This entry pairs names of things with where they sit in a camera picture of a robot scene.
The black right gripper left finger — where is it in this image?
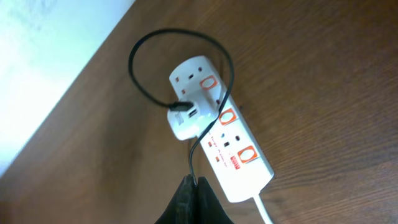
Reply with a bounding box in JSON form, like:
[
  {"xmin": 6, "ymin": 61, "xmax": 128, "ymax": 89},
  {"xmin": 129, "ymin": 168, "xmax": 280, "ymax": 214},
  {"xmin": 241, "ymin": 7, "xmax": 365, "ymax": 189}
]
[{"xmin": 155, "ymin": 175, "xmax": 197, "ymax": 224}]

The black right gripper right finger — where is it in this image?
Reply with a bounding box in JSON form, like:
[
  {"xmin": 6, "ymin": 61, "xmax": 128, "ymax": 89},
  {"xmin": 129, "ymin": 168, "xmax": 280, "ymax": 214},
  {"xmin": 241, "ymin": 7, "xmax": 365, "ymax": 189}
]
[{"xmin": 195, "ymin": 177, "xmax": 233, "ymax": 224}]

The black USB charging cable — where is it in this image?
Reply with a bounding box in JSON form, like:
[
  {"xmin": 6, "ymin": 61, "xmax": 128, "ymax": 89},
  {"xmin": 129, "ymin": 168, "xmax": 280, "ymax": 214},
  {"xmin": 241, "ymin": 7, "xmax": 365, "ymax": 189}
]
[{"xmin": 128, "ymin": 28, "xmax": 235, "ymax": 187}]

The white USB charger plug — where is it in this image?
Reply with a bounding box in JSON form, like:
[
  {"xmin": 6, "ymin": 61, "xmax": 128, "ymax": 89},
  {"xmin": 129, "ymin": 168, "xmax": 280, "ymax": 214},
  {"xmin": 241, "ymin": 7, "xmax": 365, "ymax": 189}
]
[{"xmin": 167, "ymin": 87, "xmax": 226, "ymax": 141}]

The white power strip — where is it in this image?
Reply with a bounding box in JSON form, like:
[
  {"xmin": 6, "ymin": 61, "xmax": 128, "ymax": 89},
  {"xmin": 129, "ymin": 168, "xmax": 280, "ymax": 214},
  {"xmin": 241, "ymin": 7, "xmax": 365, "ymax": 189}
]
[{"xmin": 169, "ymin": 55, "xmax": 274, "ymax": 203}]

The white power strip cord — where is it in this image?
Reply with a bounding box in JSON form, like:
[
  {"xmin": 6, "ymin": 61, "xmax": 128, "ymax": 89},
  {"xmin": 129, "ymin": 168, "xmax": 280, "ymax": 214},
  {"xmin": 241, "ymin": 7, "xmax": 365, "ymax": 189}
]
[{"xmin": 252, "ymin": 194, "xmax": 274, "ymax": 224}]

